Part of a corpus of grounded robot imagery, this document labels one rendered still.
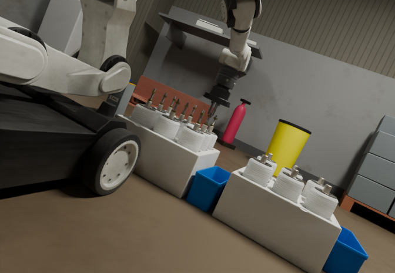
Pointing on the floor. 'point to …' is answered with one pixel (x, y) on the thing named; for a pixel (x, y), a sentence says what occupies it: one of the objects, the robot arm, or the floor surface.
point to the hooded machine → (63, 19)
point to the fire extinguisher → (237, 117)
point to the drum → (287, 144)
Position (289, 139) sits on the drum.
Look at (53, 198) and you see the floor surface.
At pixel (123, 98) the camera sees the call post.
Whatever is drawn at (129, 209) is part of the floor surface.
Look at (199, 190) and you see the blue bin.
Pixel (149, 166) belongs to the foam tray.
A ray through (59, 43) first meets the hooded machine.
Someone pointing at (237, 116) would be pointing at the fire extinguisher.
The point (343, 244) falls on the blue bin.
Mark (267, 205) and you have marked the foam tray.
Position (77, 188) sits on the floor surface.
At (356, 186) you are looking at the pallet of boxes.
